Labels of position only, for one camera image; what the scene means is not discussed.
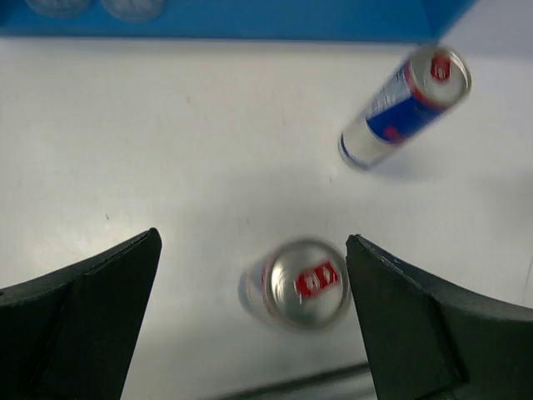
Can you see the silver can front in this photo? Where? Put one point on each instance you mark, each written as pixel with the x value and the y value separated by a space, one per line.
pixel 301 285

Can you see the water bottle blue label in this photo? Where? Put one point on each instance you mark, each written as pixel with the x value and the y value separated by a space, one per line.
pixel 59 8
pixel 134 11

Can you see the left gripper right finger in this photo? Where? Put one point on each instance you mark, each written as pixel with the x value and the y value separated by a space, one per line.
pixel 427 338

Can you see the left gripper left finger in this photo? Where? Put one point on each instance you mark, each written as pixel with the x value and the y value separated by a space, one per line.
pixel 71 334

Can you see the red bull can back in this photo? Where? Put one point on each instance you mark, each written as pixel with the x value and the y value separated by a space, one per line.
pixel 431 81

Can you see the blue and yellow wooden shelf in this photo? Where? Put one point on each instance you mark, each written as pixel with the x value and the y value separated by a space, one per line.
pixel 317 21

